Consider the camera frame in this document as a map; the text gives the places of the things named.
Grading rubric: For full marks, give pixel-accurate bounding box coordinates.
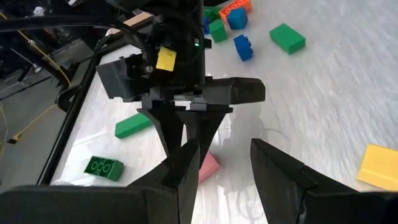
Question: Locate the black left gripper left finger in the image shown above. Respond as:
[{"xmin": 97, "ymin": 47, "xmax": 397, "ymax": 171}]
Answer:
[{"xmin": 0, "ymin": 138, "xmax": 201, "ymax": 224}]

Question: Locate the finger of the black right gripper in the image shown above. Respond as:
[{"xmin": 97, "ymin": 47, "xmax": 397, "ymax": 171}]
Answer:
[
  {"xmin": 138, "ymin": 108, "xmax": 188, "ymax": 157},
  {"xmin": 177, "ymin": 108, "xmax": 233, "ymax": 170}
]

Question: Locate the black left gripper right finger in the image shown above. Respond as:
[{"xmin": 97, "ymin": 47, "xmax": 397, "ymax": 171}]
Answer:
[{"xmin": 250, "ymin": 138, "xmax": 398, "ymax": 224}]

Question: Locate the pink toy block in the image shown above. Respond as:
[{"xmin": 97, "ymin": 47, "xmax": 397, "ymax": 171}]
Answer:
[{"xmin": 198, "ymin": 151, "xmax": 222, "ymax": 184}]

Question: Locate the green long toy block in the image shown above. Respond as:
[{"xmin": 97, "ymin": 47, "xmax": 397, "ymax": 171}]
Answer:
[{"xmin": 114, "ymin": 112, "xmax": 154, "ymax": 139}]

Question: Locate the yellow sticky note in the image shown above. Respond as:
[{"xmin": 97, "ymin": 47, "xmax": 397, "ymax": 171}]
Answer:
[{"xmin": 155, "ymin": 46, "xmax": 178, "ymax": 72}]

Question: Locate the tan wooden strip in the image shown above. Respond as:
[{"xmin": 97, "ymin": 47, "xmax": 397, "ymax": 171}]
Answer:
[{"xmin": 107, "ymin": 11, "xmax": 155, "ymax": 35}]

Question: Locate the blue small toy block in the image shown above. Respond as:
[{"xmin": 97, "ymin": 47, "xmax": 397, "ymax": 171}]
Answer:
[{"xmin": 233, "ymin": 34, "xmax": 254, "ymax": 62}]

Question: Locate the green small toy block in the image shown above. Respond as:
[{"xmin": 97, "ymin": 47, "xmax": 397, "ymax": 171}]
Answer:
[{"xmin": 208, "ymin": 19, "xmax": 229, "ymax": 44}]

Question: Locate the yellow long toy block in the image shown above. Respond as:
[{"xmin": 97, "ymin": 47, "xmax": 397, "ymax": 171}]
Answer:
[{"xmin": 356, "ymin": 143, "xmax": 398, "ymax": 192}]

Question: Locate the black plug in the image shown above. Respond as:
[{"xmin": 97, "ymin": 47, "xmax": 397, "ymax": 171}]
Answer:
[{"xmin": 6, "ymin": 134, "xmax": 23, "ymax": 145}]

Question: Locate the orange toy block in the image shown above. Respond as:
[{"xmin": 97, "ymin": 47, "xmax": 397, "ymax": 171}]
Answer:
[{"xmin": 218, "ymin": 0, "xmax": 253, "ymax": 23}]

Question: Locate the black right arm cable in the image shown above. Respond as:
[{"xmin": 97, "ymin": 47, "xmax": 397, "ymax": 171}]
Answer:
[{"xmin": 0, "ymin": 14, "xmax": 144, "ymax": 43}]

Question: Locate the yellow cable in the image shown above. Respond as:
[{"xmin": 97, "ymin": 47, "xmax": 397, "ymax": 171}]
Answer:
[{"xmin": 0, "ymin": 12, "xmax": 73, "ymax": 144}]

